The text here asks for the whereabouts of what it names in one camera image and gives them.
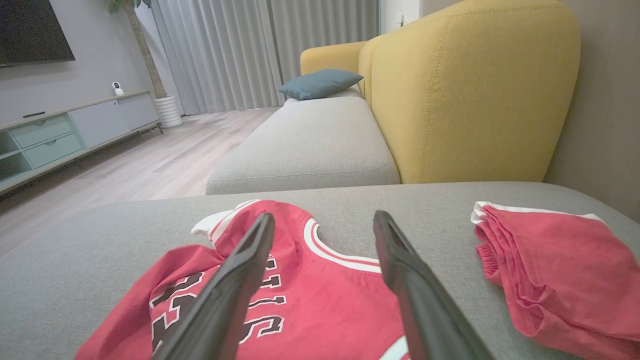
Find grey curtain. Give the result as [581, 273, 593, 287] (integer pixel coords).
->
[269, 0, 382, 85]

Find blue throw pillow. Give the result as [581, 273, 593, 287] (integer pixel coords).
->
[278, 68, 365, 101]

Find large yellow sofa backrest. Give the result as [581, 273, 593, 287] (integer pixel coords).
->
[357, 0, 582, 185]

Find red Bulls basketball jersey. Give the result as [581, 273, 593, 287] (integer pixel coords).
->
[74, 199, 412, 360]

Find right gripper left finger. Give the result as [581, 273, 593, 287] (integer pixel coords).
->
[151, 212, 277, 360]

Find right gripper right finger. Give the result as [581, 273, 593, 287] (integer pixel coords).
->
[372, 210, 495, 360]

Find long low TV cabinet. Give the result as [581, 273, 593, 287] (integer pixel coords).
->
[0, 89, 164, 196]

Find white ribbed plant pot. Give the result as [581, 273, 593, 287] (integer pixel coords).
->
[153, 94, 185, 129]

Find yellow sofa armrest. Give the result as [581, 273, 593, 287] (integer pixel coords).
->
[299, 41, 369, 77]

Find light sheer curtain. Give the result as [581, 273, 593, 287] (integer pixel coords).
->
[149, 0, 282, 117]

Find red white-striped basketball shorts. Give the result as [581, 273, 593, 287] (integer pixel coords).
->
[470, 201, 640, 360]

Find black wall television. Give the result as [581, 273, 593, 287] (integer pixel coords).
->
[0, 0, 76, 69]

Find grey sofa chaise seat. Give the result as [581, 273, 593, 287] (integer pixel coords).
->
[0, 181, 640, 360]

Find tall indoor plant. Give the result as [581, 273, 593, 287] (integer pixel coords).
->
[104, 0, 169, 101]

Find pale green cabinet drawer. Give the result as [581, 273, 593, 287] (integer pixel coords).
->
[23, 132, 84, 170]
[9, 114, 74, 150]

